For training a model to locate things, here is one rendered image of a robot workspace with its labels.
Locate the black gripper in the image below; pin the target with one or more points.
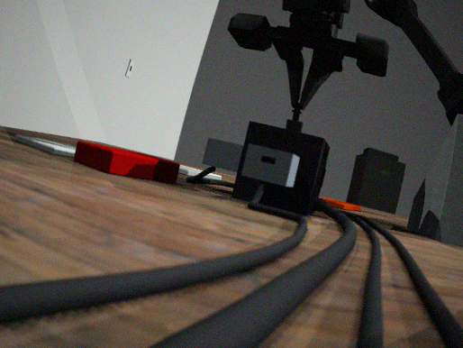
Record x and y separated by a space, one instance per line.
254 32

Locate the black usb plug with grey metal tip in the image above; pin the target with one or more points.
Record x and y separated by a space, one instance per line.
294 124

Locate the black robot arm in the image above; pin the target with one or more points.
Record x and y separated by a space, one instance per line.
402 13

